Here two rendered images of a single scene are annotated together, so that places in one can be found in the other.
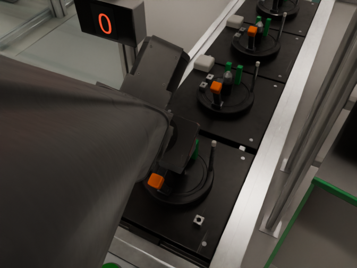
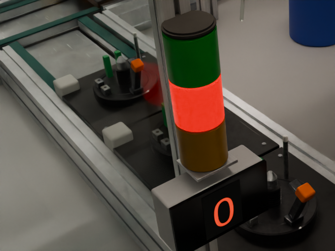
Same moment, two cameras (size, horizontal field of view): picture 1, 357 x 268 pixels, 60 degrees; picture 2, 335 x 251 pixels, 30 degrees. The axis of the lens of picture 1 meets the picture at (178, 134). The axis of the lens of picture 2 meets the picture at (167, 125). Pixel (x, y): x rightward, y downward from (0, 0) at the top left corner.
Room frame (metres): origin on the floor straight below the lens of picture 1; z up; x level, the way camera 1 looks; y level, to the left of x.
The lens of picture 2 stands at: (0.25, 0.55, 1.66)
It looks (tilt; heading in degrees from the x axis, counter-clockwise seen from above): 35 degrees down; 307
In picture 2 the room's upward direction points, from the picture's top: 9 degrees counter-clockwise
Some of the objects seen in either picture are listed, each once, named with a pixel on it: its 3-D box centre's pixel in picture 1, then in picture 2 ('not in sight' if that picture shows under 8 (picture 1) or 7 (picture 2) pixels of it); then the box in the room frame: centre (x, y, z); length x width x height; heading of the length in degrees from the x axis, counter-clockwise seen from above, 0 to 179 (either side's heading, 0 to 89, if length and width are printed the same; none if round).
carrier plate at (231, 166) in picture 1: (177, 179); not in sight; (0.34, 0.00, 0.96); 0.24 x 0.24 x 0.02; 63
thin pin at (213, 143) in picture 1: (212, 156); not in sight; (0.34, -0.06, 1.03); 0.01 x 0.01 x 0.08
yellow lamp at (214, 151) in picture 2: not in sight; (202, 138); (0.53, 0.12, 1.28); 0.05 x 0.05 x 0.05
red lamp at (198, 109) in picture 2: not in sight; (197, 97); (0.53, 0.12, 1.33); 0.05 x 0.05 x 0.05
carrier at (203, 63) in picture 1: (226, 84); (270, 190); (0.57, -0.11, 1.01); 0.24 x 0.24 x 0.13; 63
